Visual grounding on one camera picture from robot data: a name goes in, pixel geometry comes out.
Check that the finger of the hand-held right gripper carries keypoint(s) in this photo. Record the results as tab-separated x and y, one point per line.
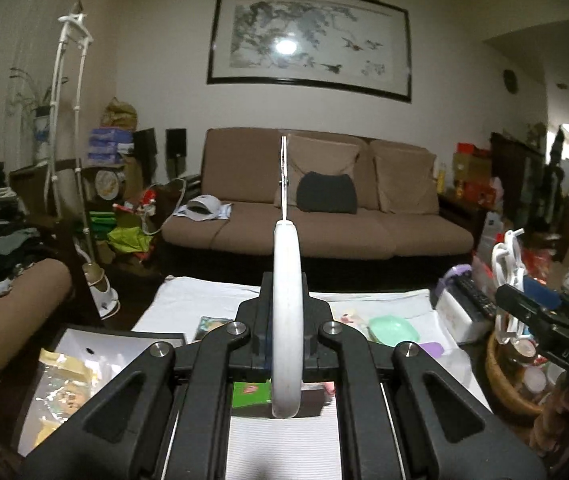
542	292
514	300

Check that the dark wooden cabinet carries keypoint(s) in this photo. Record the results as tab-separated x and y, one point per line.
514	170

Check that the framed ink painting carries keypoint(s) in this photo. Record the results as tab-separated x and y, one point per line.
309	42

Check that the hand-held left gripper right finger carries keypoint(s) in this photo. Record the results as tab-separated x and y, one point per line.
314	335

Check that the tan sofa pillow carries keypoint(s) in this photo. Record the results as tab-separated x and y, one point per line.
324	157
404	180

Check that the green plastic bowl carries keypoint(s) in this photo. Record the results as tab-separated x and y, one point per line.
392	330

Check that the black speaker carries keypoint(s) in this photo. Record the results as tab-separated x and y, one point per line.
176	142
145	147

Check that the purple plastic item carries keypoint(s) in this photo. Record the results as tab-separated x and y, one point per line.
457	272

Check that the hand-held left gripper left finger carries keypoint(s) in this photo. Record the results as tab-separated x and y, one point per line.
252	330

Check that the brown bag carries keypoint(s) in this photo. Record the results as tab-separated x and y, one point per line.
119	115

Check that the white ribbed mat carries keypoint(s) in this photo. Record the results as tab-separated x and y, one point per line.
189	295

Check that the brown jar with tan lid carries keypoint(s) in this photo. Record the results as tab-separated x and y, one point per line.
517	350

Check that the green packet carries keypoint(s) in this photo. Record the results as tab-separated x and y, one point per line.
249	392

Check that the black cushion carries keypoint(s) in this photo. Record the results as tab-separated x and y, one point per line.
327	192

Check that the person's right hand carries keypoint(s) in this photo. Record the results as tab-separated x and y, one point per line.
559	410

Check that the yellow packet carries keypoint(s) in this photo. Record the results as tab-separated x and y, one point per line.
64	360

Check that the wicker basket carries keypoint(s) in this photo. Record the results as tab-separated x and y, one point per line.
504	390

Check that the potted plant in vase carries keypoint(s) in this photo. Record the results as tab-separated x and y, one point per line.
39	125

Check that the stack of blue boxes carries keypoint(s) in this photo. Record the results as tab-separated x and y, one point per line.
107	145

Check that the white plastic frame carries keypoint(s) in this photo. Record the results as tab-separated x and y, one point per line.
504	260

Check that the brown sofa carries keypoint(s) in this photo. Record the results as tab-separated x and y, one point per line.
314	235

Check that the white cap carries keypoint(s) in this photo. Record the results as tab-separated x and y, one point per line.
204	206

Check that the clear plastic snack bag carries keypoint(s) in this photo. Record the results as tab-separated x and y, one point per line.
64	397

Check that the colourful printed card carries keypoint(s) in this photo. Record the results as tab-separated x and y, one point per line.
209	327

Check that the pink and white packet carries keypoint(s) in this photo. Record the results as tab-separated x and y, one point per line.
352	320

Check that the yellow bottle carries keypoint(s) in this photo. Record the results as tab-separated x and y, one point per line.
442	180

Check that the round wall clock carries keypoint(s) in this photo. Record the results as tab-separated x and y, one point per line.
510	80

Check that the white plastic bag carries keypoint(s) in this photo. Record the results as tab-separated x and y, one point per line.
489	240

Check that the white garment steamer stand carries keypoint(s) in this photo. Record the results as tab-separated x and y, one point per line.
99	285

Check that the black remote control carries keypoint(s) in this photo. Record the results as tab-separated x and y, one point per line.
477	295

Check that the round plate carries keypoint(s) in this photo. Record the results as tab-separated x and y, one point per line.
107	182

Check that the large red snack bag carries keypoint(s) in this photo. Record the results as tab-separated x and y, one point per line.
534	260

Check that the brown armchair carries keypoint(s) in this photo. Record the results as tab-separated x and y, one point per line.
9	320

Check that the stack of red boxes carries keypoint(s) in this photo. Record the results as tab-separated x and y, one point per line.
469	165

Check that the clear cup with purple rim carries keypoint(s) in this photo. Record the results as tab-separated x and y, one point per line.
432	349

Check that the bright green bag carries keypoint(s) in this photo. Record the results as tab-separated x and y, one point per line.
127	237

